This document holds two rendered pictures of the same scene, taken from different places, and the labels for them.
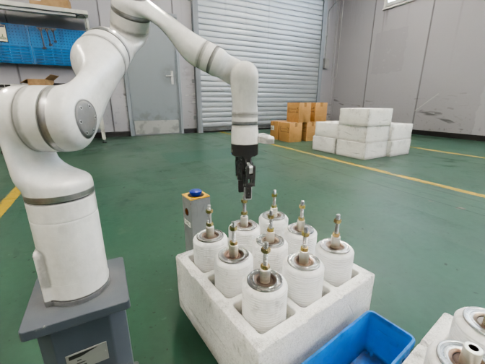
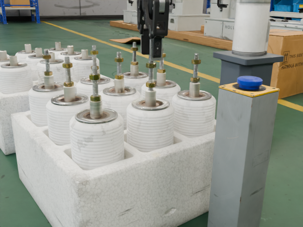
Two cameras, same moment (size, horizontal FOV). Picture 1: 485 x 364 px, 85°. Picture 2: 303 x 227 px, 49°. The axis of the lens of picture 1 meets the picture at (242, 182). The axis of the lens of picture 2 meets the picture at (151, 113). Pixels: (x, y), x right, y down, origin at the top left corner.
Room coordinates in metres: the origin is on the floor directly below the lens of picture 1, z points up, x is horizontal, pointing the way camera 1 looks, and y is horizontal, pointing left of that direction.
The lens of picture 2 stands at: (1.36, -0.01, 0.45)
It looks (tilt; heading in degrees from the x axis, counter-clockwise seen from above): 19 degrees down; 179
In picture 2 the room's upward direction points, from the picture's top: 1 degrees clockwise
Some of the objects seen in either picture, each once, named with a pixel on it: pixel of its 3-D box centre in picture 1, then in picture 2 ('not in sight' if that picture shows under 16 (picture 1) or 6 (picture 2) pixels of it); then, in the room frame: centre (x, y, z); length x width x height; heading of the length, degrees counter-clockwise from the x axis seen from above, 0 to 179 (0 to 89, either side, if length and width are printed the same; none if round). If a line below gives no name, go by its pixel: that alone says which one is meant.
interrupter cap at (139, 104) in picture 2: (244, 224); (150, 104); (0.73, -0.01, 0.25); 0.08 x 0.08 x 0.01
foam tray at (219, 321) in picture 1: (268, 291); (121, 156); (0.64, -0.07, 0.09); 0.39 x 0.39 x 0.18; 35
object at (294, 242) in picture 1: (298, 256); (72, 140); (0.71, -0.17, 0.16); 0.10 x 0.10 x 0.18
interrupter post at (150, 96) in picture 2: (244, 221); (150, 98); (0.73, -0.01, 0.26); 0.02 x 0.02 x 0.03
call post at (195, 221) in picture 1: (198, 237); (239, 172); (0.83, 0.16, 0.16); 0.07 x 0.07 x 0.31; 35
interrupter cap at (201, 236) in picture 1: (210, 235); (194, 95); (0.67, 0.09, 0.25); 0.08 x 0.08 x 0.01
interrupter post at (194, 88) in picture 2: (210, 231); (194, 89); (0.67, 0.09, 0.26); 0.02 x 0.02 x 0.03
